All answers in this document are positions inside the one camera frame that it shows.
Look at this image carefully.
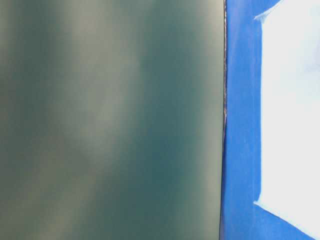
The light blue towel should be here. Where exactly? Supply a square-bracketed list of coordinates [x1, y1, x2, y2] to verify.
[256, 0, 320, 239]

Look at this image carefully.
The blue table cloth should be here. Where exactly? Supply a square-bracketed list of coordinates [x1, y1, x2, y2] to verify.
[220, 0, 317, 240]

